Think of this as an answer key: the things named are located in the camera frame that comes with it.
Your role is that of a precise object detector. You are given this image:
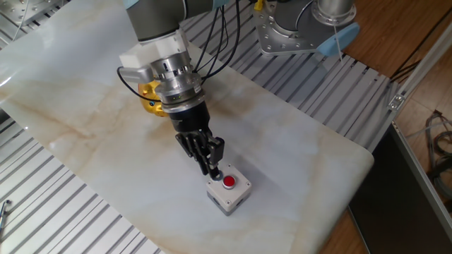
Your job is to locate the black side panel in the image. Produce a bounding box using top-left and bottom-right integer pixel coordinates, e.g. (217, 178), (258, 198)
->
(347, 123), (452, 254)

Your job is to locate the silver perforated metal plate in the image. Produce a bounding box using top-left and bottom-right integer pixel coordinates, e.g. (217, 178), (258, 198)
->
(0, 0), (63, 28)

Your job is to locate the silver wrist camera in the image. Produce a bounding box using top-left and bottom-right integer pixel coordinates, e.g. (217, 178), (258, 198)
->
(119, 65), (156, 84)

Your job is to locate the grey floor cable bundle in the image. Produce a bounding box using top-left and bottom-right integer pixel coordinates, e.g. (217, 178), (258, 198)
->
(405, 109), (452, 212)

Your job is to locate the aluminium rail with bracket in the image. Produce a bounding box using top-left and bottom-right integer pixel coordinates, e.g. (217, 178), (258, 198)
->
(386, 20), (452, 112)

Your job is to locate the white zip tie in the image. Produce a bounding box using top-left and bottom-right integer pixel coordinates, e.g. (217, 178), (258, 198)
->
(333, 24), (345, 63)

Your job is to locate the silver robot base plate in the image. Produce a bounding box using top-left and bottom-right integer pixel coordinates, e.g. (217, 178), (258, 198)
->
(252, 0), (328, 57)

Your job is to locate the small metal tool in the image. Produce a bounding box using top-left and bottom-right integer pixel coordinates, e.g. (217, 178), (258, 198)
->
(0, 199), (12, 234)

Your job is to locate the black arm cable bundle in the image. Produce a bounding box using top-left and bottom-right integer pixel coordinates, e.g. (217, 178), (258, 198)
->
(192, 0), (242, 84)

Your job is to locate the black camera cable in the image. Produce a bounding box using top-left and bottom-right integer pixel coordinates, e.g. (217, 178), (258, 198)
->
(116, 66), (163, 103)

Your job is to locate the aluminium frame rail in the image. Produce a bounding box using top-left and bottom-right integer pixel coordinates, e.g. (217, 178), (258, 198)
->
(390, 119), (452, 223)

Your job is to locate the golden piggy bank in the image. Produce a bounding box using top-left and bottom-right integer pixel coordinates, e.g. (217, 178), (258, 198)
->
(137, 80), (170, 118)

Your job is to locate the white push button box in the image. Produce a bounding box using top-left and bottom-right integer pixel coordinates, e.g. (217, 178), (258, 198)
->
(206, 163), (253, 217)

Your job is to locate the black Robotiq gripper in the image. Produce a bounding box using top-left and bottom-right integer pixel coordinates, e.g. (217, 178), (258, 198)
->
(168, 102), (226, 180)

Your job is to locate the white marble board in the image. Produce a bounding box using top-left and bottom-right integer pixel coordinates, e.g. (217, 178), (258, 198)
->
(0, 0), (375, 254)

